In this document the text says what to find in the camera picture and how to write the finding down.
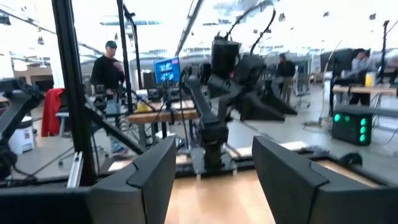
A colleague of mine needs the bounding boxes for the white bin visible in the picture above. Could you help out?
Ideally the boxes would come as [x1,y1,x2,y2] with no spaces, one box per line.
[7,116,35,156]

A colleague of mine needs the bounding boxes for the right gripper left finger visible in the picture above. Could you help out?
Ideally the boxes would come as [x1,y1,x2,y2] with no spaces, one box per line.
[0,136,178,224]

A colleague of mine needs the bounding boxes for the silver aluminium extrusion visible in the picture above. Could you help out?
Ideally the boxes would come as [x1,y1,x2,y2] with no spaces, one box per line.
[66,151,85,190]

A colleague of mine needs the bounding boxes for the black table-level camera mount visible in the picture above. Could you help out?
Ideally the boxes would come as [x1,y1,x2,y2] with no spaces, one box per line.
[0,77,41,183]

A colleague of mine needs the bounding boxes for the red jacket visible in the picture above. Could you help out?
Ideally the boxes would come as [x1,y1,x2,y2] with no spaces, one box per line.
[40,87,65,138]

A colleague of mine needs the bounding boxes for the wooden workbench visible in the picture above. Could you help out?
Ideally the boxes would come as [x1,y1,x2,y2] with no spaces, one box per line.
[126,98,200,150]

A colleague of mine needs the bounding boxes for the person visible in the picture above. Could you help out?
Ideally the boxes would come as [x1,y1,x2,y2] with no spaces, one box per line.
[275,52,297,106]
[347,48,376,106]
[89,40,129,157]

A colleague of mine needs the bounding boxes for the black table frame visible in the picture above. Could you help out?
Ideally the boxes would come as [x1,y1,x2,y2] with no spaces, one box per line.
[0,0,398,187]

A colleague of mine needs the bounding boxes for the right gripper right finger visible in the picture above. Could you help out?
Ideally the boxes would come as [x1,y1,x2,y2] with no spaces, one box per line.
[252,135,398,224]

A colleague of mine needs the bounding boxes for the left gripper cable loop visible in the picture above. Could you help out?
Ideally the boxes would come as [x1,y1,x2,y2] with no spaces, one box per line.
[250,8,277,56]

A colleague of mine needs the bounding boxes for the computer tower green lights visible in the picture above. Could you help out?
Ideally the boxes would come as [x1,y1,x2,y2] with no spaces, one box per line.
[331,105,374,147]

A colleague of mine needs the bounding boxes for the blue lit monitor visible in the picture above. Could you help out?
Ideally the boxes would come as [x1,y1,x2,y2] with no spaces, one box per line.
[153,57,182,85]

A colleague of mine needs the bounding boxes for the black neighbouring station frame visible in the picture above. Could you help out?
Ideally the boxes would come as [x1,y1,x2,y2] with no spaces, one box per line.
[116,0,144,114]

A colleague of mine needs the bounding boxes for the yellow object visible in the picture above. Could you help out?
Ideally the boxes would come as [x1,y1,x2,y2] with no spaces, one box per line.
[136,100,153,113]

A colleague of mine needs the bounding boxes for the wooden background table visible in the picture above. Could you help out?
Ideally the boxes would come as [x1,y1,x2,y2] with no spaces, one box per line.
[331,84,398,96]

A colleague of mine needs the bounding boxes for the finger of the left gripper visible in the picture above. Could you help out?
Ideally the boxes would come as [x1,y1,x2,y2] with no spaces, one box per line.
[264,88,298,115]
[239,93,285,122]

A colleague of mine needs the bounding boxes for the small yellow canister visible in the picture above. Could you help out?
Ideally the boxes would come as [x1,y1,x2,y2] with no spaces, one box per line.
[364,72,376,88]

